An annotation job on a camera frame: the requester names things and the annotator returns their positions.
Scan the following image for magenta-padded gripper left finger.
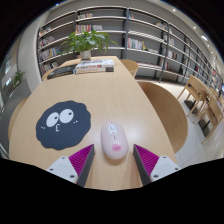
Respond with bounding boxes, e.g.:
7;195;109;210
45;143;96;188

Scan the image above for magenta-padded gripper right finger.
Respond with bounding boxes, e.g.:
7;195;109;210
132;143;182;187

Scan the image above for pink computer mouse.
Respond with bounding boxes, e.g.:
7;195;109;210
100;122;130;161

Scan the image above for dark cartoon-face mouse pad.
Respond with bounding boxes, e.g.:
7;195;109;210
35;100;92;151

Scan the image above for black book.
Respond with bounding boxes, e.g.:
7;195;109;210
46;64;78;80

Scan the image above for small green plant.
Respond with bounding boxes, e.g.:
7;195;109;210
12;69;26;89

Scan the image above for white red-lettered book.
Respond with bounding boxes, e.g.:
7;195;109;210
74;66;115;75

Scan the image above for white illustrated book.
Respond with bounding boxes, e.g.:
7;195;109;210
75;59;115;70

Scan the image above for green potted plant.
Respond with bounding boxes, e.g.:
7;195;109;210
60;29;119;61

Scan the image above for grey bookshelf unit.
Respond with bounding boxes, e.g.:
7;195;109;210
36;4;224;92

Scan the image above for ceiling lights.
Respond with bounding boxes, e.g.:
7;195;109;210
171;7;210;42

